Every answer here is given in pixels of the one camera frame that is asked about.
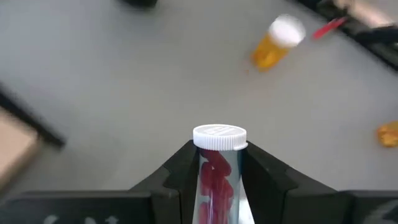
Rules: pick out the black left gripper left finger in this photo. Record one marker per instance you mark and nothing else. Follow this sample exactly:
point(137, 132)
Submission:
point(189, 186)

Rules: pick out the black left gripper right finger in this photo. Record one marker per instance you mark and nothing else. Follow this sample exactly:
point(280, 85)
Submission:
point(264, 186)

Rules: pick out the clear blue bottle red pills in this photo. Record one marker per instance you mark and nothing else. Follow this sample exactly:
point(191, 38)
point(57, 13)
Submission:
point(219, 137)

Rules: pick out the black shelf end bar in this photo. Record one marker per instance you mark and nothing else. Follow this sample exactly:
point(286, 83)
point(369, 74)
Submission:
point(34, 124)

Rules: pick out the wooden shelf board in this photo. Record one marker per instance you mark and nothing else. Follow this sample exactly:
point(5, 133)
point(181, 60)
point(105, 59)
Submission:
point(14, 149)

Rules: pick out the grey table mat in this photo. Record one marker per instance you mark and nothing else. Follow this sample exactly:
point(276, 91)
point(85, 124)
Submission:
point(124, 77)

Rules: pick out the orange pill bottle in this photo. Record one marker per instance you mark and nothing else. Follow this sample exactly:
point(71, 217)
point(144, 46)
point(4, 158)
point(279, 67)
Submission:
point(388, 135)

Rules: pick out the orange bottle with yellow pills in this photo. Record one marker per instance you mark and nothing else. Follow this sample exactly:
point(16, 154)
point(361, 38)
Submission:
point(284, 31)

